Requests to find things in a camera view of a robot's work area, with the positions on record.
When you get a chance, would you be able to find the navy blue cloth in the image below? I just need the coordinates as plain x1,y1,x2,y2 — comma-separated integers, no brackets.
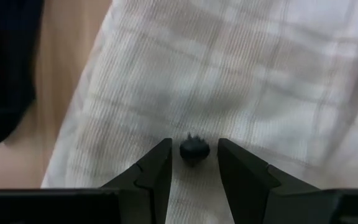
0,0,45,149

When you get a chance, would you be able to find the white plaid dish towel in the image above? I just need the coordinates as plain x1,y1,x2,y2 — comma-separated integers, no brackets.
40,0,358,224

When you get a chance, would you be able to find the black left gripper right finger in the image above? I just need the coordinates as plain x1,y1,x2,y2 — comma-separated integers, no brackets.
218,138,358,224

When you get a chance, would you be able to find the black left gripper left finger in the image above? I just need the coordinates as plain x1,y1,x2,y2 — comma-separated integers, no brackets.
0,138,173,224

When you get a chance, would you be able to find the black toy blackberry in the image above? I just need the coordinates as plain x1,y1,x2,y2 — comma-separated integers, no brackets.
178,133,211,167

